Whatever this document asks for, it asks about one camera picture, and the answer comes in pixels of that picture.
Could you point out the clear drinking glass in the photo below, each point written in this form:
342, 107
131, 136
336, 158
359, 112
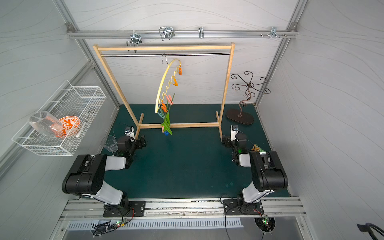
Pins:
110, 144

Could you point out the metal hook clamp middle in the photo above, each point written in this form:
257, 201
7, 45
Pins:
166, 33

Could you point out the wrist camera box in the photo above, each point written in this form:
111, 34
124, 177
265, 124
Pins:
129, 133
234, 132

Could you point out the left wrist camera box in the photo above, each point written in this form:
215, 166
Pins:
129, 133

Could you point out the dark stand with copper rod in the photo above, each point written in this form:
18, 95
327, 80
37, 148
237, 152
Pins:
239, 115

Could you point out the metal ceiling rail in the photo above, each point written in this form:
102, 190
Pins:
179, 34

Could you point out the teal clothespin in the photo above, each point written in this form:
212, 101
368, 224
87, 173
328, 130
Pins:
161, 114

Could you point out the yellow wavy clothes hanger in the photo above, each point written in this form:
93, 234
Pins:
166, 82

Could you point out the metal hook clamp left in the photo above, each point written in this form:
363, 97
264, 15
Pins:
135, 40

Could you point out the snack packet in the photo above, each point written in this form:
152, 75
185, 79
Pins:
256, 148

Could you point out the wiring bundle with leds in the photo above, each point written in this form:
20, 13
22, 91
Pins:
111, 226

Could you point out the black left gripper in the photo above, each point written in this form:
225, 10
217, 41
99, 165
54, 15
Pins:
139, 142

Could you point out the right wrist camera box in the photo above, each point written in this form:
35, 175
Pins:
234, 132

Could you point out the yellow-orange clothespin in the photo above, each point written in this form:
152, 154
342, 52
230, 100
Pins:
174, 81

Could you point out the white wire basket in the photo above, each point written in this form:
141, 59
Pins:
68, 100

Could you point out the floor mounting rail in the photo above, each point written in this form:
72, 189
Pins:
183, 208

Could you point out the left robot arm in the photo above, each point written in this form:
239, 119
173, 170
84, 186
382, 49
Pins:
86, 176

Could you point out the metal hook clamp small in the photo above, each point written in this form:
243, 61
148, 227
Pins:
201, 32

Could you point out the pink artificial tulip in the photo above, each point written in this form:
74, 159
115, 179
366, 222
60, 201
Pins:
168, 106

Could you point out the clear glass pitcher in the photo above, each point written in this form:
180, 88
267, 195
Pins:
46, 124

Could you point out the metal hook clamp right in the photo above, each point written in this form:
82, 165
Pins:
273, 34

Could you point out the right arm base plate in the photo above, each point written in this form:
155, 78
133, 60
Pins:
240, 208

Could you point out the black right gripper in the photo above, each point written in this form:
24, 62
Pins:
227, 141

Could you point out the orange patterned bowl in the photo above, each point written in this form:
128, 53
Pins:
71, 126

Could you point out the blue artificial tulip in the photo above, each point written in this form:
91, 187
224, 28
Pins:
166, 125

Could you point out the pink clothespin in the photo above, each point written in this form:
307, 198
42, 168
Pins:
169, 99

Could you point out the wooden clothes rack frame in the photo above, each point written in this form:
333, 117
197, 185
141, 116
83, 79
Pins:
139, 123

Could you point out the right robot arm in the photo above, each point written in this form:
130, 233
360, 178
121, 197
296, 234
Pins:
268, 174

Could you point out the orange artificial tulip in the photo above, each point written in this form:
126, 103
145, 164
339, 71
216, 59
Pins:
166, 125

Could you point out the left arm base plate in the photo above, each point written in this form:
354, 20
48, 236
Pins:
132, 208

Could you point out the orange clothespin inner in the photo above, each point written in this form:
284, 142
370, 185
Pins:
164, 107

